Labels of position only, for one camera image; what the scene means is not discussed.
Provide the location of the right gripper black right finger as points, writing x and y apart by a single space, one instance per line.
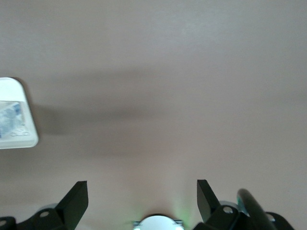
211 206

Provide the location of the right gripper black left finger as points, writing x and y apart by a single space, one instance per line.
72 203

